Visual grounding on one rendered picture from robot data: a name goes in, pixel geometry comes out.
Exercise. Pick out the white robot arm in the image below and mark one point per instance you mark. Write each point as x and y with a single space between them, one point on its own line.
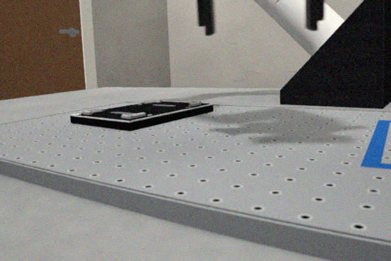
291 15

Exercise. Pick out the blue tape rectangle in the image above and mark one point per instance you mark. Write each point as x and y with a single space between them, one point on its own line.
374 153

